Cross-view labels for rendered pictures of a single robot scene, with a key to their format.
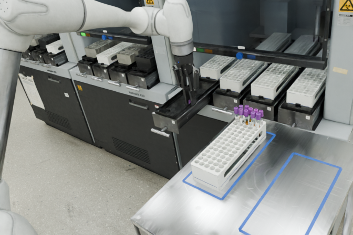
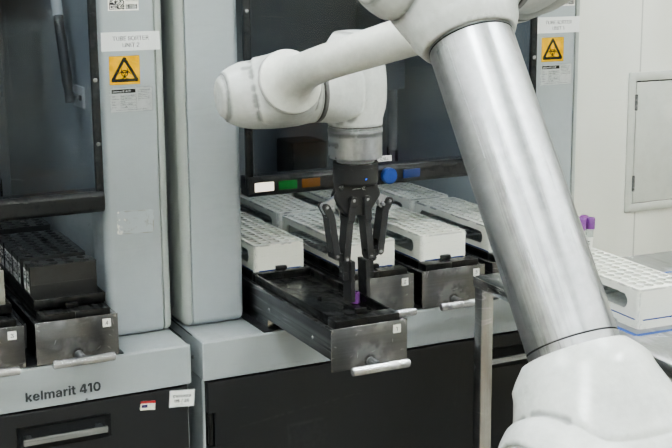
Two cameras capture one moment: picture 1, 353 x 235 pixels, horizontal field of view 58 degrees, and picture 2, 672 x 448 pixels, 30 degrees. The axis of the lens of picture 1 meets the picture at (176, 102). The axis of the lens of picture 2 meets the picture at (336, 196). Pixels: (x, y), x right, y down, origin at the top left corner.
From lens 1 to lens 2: 192 cm
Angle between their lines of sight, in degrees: 66
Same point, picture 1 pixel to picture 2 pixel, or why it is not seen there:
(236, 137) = (599, 260)
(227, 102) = (384, 294)
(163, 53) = (144, 230)
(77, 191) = not seen: outside the picture
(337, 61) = not seen: hidden behind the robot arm
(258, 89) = (438, 241)
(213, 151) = (622, 275)
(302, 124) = not seen: hidden behind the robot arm
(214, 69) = (294, 240)
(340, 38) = (545, 107)
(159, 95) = (168, 356)
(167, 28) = (363, 92)
